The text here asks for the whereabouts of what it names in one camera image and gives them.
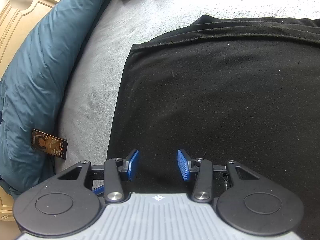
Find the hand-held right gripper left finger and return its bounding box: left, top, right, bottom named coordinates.
left=57, top=149, right=140, bottom=203

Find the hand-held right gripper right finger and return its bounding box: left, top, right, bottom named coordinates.
left=177, top=149, right=260, bottom=203

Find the black garment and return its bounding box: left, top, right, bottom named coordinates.
left=107, top=15, right=320, bottom=230

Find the black smartphone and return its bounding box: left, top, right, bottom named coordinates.
left=30, top=129, right=68, bottom=160

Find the blue duvet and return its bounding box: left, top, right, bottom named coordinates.
left=0, top=0, right=121, bottom=196

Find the cream carved headboard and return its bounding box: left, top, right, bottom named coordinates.
left=0, top=0, right=65, bottom=222

